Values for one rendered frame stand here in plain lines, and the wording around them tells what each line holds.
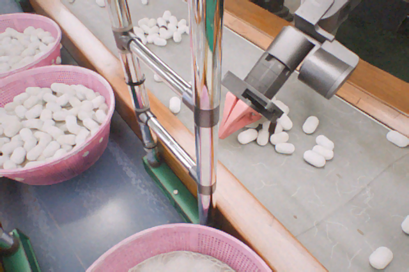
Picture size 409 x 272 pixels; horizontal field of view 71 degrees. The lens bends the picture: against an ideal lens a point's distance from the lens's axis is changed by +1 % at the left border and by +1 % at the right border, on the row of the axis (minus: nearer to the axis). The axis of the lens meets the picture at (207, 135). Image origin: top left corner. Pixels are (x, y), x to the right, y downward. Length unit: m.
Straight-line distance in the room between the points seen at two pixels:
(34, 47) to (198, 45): 0.68
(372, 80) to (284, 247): 0.41
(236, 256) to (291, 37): 0.32
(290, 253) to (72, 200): 0.37
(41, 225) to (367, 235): 0.50
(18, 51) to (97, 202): 0.45
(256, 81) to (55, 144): 0.36
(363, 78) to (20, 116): 0.68
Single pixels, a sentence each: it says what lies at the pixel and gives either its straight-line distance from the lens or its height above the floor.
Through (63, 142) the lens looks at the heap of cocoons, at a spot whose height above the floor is 0.74.
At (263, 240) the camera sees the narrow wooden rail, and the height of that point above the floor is 0.77.
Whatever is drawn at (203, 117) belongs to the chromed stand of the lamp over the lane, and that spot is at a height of 0.96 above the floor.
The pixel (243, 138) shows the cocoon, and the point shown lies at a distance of 0.49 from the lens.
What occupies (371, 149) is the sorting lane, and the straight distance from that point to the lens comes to 0.57.
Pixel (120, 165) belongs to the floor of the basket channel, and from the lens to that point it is 0.58.
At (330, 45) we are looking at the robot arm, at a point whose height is 0.90.
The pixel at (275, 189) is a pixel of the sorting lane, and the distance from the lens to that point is 0.46.
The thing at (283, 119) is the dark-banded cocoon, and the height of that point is 0.76.
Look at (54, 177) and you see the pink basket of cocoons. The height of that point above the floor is 0.71.
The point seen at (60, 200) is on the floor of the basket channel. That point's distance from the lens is 0.58.
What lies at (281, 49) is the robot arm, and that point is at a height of 0.89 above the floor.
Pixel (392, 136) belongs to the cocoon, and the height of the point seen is 0.76.
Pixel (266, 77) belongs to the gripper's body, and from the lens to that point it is 0.46.
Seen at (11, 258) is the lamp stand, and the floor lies 0.71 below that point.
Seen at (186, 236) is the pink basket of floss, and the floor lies 0.75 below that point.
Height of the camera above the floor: 1.13
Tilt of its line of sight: 50 degrees down
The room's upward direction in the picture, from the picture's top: straight up
